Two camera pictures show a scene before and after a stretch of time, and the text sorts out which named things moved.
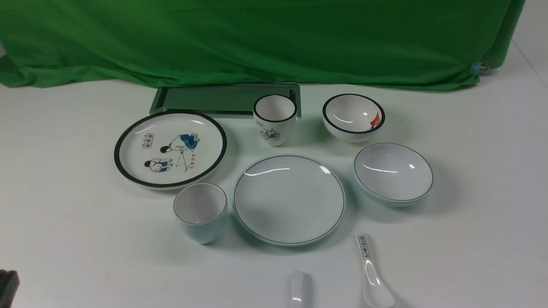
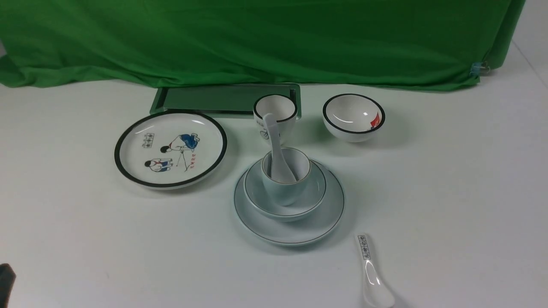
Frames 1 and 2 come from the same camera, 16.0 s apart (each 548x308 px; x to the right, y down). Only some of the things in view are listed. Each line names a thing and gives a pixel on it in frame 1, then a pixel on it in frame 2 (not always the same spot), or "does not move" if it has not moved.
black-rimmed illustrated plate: [170, 149] does not move
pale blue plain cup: [201, 208] to [289, 193]
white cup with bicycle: [275, 115] does not move
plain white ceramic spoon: [296, 288] to [281, 172]
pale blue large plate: [289, 200] does not move
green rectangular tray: [235, 98] does not move
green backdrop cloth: [392, 42] does not move
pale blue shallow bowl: [394, 174] to [260, 203]
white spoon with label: [378, 294] does not move
